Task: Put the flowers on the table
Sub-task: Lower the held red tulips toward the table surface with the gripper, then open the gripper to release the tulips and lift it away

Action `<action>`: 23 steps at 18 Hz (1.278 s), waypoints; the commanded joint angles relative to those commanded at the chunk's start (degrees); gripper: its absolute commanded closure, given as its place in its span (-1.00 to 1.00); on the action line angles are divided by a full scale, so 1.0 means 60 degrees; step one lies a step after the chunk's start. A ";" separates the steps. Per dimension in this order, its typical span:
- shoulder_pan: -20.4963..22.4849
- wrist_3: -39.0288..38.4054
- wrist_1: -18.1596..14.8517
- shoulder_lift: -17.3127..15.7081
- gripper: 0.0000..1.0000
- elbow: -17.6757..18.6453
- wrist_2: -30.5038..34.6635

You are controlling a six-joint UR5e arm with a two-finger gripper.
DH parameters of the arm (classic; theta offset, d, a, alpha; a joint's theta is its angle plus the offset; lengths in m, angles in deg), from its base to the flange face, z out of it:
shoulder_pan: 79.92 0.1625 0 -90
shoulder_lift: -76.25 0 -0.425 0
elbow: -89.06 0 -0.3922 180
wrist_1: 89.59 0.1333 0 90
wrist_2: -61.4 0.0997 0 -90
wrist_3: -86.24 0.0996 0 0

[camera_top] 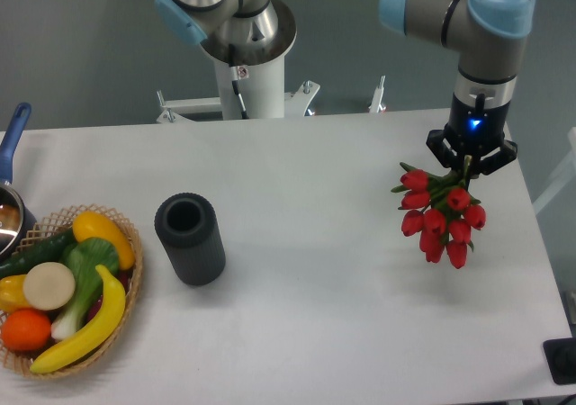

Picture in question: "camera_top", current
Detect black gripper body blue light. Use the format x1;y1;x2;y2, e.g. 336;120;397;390
444;95;509;158

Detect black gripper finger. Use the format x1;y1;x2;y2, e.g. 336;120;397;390
469;139;518;179
426;130;459;169

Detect red tulip bouquet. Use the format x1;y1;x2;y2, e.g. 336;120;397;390
391;155;487;269

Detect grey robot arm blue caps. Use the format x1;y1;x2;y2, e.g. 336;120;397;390
155;0;536;178

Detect black device at table edge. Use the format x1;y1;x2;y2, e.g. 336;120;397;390
543;337;576;385

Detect dark grey ribbed vase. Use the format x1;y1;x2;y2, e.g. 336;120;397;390
154;193;226;286

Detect yellow lemon squash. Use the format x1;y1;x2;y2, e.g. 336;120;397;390
72;211;135;271

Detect green bok choy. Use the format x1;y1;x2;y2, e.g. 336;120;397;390
51;238;119;342

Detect yellow banana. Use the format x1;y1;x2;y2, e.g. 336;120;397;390
30;265;126;374

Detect green cucumber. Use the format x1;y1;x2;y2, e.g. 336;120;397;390
1;229;77;279

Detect yellow bell pepper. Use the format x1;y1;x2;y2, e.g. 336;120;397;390
0;274;31;313

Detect orange fruit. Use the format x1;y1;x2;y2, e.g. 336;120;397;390
1;309;51;352

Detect woven wicker basket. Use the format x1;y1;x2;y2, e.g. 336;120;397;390
1;204;143;379

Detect white frame at right edge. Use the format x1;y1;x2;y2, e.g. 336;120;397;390
533;127;575;215

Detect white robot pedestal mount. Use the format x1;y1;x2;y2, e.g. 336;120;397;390
202;0;297;120

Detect black cable on pedestal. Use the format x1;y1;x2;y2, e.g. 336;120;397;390
227;44;250;120

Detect white table clamp bracket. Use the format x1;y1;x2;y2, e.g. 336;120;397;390
157;80;320;123

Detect blue handled saucepan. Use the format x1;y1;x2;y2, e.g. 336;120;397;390
1;103;36;262

